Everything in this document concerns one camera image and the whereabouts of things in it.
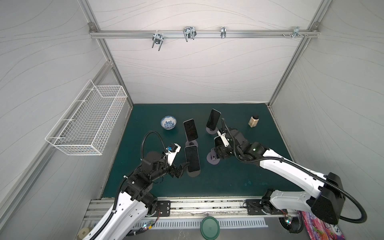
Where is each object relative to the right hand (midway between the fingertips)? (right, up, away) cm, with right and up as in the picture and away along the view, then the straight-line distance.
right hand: (222, 142), depth 80 cm
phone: (-18, +6, +8) cm, 21 cm away
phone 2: (-1, +13, +29) cm, 32 cm away
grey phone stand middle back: (-17, -3, +18) cm, 25 cm away
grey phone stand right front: (-5, -10, +6) cm, 13 cm away
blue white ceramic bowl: (-35, +10, +28) cm, 46 cm away
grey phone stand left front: (-16, -19, +4) cm, 25 cm away
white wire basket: (-66, +9, -12) cm, 68 cm away
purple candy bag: (+41, -37, -14) cm, 57 cm away
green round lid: (-9, -32, -20) cm, 39 cm away
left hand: (-20, -5, -7) cm, 22 cm away
